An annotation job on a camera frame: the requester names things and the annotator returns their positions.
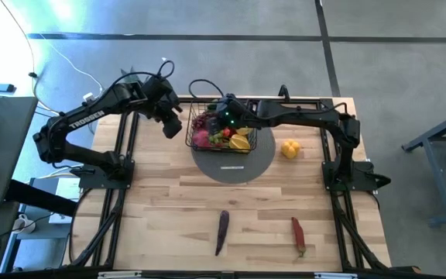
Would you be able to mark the blue metal stand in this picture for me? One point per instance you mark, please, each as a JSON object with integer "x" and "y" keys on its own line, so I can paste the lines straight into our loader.
{"x": 441, "y": 186}

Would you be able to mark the black metal table frame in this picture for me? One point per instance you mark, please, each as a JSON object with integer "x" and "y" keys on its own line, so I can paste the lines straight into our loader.
{"x": 323, "y": 102}

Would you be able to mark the yellow starfruit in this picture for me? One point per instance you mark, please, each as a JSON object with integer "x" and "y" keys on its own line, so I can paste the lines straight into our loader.
{"x": 240, "y": 143}

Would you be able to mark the red grape bunch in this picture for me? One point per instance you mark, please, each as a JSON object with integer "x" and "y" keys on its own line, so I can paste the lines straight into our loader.
{"x": 201, "y": 121}

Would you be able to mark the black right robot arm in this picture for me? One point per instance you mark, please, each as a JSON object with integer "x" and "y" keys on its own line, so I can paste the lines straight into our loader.
{"x": 296, "y": 116}

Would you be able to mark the purple eggplant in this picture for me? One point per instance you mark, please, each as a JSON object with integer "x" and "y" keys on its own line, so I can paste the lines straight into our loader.
{"x": 223, "y": 228}

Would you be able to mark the yellow bell pepper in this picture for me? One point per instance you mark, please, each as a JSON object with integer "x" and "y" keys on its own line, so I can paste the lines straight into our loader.
{"x": 290, "y": 149}

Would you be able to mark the white and yellow power strip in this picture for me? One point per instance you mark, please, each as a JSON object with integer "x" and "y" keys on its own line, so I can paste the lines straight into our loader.
{"x": 88, "y": 97}

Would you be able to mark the large pink dragon fruit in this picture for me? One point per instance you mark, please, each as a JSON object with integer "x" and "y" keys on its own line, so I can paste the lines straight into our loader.
{"x": 201, "y": 139}

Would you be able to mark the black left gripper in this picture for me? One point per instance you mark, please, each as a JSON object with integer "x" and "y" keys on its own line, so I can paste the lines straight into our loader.
{"x": 161, "y": 98}

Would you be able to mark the white box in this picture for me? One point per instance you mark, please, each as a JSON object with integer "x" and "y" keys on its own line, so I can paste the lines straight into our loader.
{"x": 68, "y": 191}

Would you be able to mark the white mug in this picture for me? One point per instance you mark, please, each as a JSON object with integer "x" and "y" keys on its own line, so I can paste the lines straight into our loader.
{"x": 23, "y": 224}

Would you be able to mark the round grey woven placemat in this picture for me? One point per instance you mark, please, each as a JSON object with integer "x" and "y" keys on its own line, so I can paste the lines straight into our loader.
{"x": 246, "y": 170}

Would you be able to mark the dark red chili pepper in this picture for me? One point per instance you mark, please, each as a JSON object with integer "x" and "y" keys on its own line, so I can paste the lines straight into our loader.
{"x": 298, "y": 234}

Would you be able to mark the black side table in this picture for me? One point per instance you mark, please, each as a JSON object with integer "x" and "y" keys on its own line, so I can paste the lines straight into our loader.
{"x": 2, "y": 147}

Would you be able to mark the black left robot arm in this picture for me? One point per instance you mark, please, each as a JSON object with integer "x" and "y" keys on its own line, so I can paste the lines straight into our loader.
{"x": 87, "y": 116}

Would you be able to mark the black frame clamp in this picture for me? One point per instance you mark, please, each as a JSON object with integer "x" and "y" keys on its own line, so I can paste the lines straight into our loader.
{"x": 283, "y": 92}

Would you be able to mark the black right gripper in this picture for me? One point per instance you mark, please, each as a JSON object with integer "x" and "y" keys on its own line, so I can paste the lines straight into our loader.
{"x": 234, "y": 112}

